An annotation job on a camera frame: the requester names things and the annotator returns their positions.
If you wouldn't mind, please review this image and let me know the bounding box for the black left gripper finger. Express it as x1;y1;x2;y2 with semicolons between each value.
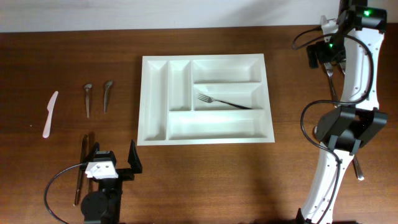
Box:
127;140;142;174
81;142;100;164

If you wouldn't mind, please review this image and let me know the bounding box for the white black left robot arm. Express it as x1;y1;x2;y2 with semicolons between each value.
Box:
81;141;142;224

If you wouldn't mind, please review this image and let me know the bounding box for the steel fork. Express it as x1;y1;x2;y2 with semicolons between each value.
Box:
339;60;346;75
197;93;251;110
323;62;338;101

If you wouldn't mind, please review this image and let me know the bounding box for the steel table knife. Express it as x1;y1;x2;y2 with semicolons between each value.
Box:
73;134;89;207

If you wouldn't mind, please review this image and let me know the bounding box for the small steel teaspoon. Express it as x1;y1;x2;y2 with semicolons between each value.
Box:
84;83;93;118
103;80;113;113

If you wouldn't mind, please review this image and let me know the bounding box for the small steel teaspoon right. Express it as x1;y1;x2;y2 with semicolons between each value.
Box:
103;80;113;113

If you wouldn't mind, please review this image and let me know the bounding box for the white plastic knife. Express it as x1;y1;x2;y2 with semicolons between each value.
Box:
42;91;58;138

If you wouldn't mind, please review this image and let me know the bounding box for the white plastic cutlery tray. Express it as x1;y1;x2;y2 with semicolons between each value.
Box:
137;54;275;146

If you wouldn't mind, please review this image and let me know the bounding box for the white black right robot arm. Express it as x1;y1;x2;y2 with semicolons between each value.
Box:
294;1;388;223

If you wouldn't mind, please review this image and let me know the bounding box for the small steel teaspoon left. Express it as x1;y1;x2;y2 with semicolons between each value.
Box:
84;83;93;118

